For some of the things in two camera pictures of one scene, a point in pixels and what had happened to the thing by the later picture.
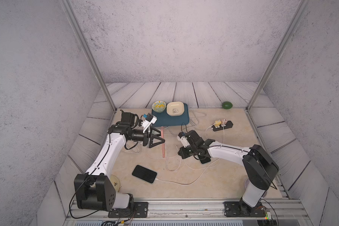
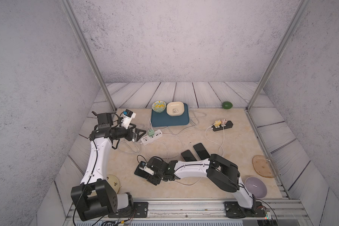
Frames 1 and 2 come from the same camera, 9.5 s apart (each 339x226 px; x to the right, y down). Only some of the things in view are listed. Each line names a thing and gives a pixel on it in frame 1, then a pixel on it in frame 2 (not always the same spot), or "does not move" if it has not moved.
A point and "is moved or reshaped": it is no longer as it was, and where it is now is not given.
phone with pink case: (163, 143) is moved or reshaped
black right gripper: (182, 154) to (152, 180)
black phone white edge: (144, 173) does not move
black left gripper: (147, 141) to (134, 137)
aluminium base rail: (191, 212) does not move
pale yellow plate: (115, 182) does not move
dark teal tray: (164, 119) does not move
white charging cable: (166, 165) is moved or reshaped
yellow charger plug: (218, 124) does not move
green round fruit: (227, 105) does not move
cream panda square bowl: (175, 108) does not move
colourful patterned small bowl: (158, 106) does not move
